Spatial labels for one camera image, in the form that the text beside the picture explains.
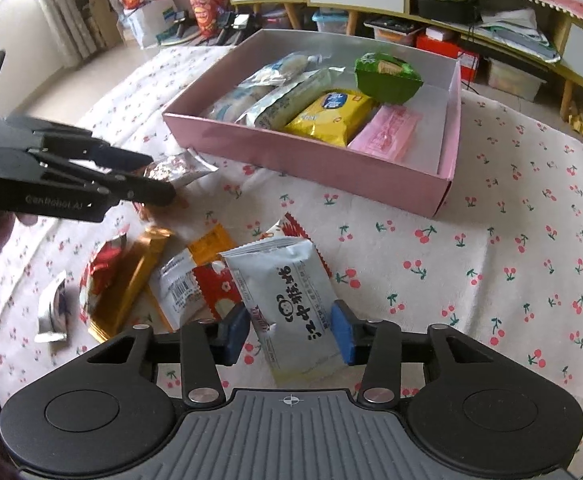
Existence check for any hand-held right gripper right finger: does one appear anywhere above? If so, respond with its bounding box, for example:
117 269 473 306
331 300 497 407

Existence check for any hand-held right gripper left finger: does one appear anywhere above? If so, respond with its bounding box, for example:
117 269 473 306
86 304 251 408

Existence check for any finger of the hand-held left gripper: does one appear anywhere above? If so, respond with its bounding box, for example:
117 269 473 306
46 160 177 207
36 129 155 174

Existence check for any orange brown snack packet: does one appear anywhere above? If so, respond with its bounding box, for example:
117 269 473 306
134 200 187 223

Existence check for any red white snack packet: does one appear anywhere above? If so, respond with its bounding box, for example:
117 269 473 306
147 252 244 331

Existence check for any white black-print snack packet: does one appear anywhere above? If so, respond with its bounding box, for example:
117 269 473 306
220 236 347 388

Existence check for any gold long snack packet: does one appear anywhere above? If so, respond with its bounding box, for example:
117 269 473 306
87 227 174 343

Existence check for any red zigzag-edged snack packet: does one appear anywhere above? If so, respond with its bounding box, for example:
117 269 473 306
261 212 335 278

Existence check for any small silver snack packet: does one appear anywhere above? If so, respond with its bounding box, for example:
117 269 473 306
36 270 69 343

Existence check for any pink cardboard box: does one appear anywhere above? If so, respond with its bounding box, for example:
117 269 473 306
162 28 462 219

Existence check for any long white cracker packet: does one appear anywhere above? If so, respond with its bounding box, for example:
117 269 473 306
236 67 347 130

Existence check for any yellow snack packet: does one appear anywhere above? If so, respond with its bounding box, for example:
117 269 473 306
284 89 378 148

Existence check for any pink snack packet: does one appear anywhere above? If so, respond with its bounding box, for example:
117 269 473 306
347 104 422 163

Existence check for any green snack packet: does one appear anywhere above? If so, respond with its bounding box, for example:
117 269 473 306
354 51 425 103

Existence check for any white paper bag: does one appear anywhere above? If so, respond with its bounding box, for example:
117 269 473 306
124 0 177 51

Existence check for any green flat object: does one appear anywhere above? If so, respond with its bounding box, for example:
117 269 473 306
156 10 192 46

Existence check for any cherry printed cloth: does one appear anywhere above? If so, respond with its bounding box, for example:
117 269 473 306
0 45 583 461

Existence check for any beige curtain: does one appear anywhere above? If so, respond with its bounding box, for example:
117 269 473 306
28 0 112 53

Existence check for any red printed gift bag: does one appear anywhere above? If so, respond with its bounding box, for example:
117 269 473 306
184 0 227 38

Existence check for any black small tripod device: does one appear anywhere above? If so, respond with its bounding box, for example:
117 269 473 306
216 10 254 46

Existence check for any blue-lidded plastic box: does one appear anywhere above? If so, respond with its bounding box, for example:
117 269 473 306
314 9 349 36

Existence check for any dark-lidded plastic box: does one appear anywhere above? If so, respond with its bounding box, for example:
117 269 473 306
364 17 425 46

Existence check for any clear plastic storage box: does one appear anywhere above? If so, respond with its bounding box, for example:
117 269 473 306
486 57 542 101

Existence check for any white green paper pile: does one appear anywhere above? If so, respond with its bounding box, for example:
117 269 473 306
481 7 562 63

